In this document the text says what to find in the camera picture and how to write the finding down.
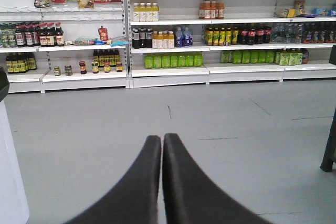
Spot white supermarket shelf unit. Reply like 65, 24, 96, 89
1, 0, 335, 93

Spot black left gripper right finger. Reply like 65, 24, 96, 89
162, 133, 268, 223

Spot black wooden fruit stand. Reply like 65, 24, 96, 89
320, 45, 336, 173

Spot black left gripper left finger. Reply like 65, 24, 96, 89
67, 135, 161, 223

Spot white chest freezer black lid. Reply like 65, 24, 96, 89
0, 66, 30, 224

